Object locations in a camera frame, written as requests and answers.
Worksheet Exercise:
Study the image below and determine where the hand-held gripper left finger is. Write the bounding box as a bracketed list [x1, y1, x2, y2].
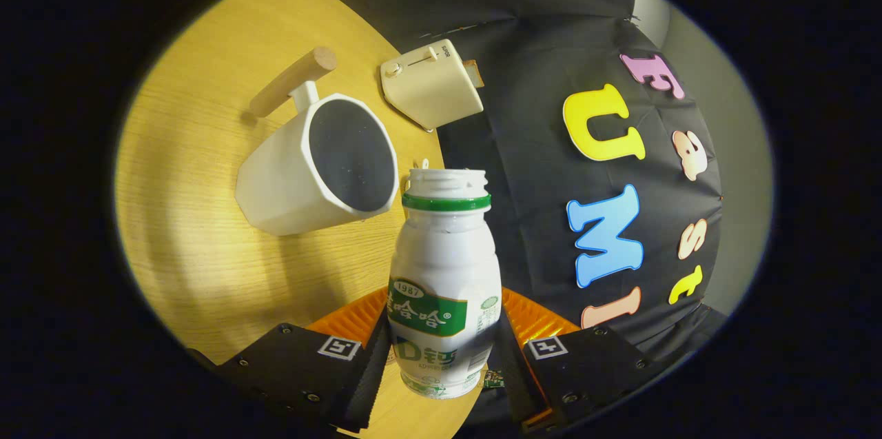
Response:
[186, 287, 393, 434]

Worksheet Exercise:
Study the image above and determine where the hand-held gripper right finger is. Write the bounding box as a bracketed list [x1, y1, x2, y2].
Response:
[493, 287, 669, 434]

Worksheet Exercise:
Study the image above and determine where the white juice bottle green label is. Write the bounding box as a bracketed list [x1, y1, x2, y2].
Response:
[387, 168, 502, 400]

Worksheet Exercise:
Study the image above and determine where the white cup with wooden handle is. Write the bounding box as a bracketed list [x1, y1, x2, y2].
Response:
[235, 46, 400, 238]

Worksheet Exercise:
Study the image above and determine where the wooden table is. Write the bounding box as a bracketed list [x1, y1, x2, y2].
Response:
[114, 0, 486, 439]

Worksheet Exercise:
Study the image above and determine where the cream toaster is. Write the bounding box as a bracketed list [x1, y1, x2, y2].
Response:
[380, 40, 485, 132]

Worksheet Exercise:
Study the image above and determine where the black backdrop cloth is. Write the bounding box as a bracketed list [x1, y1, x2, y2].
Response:
[283, 0, 731, 439]

